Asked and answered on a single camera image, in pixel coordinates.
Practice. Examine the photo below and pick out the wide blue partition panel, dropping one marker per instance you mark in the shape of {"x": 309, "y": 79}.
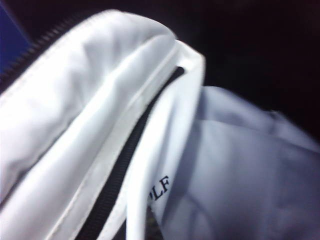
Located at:
{"x": 12, "y": 27}

